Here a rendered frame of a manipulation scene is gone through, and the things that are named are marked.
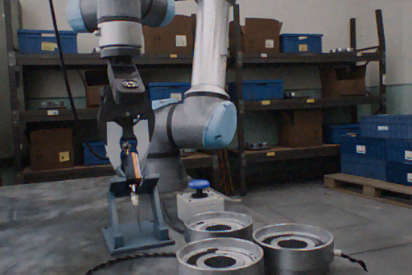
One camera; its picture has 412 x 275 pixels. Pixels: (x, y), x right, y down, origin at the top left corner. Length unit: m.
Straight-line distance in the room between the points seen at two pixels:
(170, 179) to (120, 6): 0.49
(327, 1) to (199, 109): 4.83
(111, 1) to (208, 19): 0.41
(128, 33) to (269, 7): 4.61
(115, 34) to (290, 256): 0.43
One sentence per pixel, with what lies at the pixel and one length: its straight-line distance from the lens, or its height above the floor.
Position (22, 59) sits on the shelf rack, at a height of 1.45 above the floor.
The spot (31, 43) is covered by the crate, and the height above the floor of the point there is 1.60.
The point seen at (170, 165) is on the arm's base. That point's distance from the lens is 1.05.
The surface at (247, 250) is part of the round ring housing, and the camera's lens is 0.56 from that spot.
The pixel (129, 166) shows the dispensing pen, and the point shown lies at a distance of 0.70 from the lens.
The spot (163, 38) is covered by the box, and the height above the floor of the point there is 1.65.
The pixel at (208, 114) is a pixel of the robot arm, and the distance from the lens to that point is 0.97.
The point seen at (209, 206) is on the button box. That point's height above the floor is 0.83.
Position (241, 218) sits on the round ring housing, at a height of 0.83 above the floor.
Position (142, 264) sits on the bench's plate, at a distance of 0.62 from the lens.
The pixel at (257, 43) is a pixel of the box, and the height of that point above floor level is 1.61.
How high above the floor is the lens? 1.03
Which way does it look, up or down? 3 degrees down
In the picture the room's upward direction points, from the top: 2 degrees counter-clockwise
